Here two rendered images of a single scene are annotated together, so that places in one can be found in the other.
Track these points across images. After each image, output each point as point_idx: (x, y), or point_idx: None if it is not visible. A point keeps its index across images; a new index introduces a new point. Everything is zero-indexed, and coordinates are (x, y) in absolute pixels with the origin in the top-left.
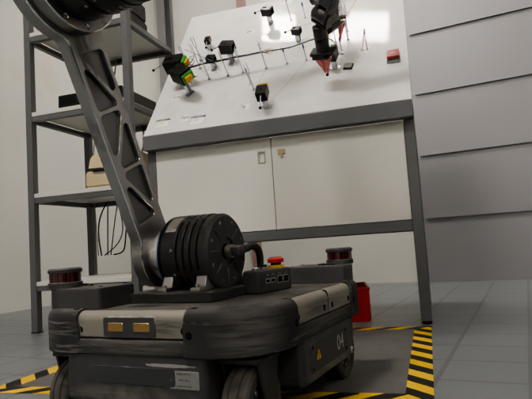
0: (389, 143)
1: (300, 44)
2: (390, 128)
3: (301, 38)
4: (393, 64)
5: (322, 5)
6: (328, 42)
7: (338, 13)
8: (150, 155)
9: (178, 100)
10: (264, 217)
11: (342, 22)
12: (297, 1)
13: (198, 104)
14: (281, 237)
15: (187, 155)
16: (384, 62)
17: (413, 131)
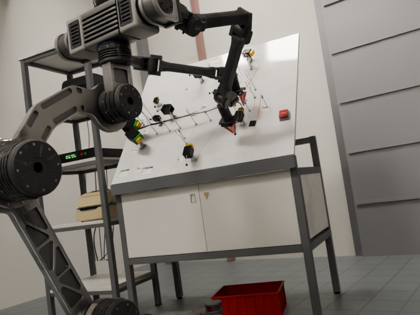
0: (282, 187)
1: (217, 107)
2: (281, 175)
3: None
4: (284, 121)
5: (219, 92)
6: (230, 114)
7: (239, 87)
8: (117, 197)
9: (135, 152)
10: (197, 242)
11: (242, 94)
12: (222, 60)
13: (148, 157)
14: (210, 257)
15: (142, 197)
16: (278, 119)
17: (298, 177)
